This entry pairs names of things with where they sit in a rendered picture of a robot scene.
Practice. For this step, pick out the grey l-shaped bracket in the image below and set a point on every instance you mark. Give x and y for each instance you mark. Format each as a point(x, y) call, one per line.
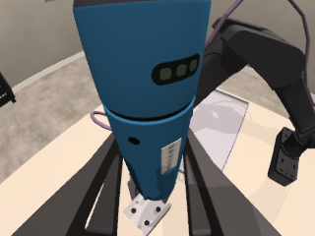
point(146, 210)

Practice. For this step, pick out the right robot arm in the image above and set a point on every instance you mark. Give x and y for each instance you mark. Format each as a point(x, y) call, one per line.
point(281, 65)

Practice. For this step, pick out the blue electric screwdriver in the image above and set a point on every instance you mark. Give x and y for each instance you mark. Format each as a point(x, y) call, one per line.
point(145, 57)

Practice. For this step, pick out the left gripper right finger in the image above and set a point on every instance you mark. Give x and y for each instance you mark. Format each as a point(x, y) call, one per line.
point(229, 212)

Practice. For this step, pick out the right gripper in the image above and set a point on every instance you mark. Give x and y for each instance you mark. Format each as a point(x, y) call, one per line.
point(132, 188)

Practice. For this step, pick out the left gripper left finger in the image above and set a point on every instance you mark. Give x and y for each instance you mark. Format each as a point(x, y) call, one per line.
point(67, 211)

